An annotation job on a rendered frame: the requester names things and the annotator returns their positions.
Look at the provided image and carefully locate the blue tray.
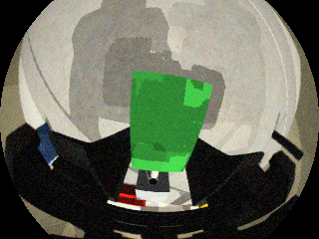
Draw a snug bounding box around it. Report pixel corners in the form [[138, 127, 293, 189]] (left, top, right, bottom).
[[36, 122, 57, 164]]

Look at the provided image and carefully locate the red tray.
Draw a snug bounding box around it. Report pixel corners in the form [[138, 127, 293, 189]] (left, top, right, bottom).
[[117, 184, 147, 206]]

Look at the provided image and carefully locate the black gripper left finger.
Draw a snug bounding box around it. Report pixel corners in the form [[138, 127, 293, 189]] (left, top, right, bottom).
[[49, 127, 132, 203]]

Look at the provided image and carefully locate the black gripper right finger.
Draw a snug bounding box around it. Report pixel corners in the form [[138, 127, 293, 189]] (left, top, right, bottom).
[[184, 137, 264, 207]]

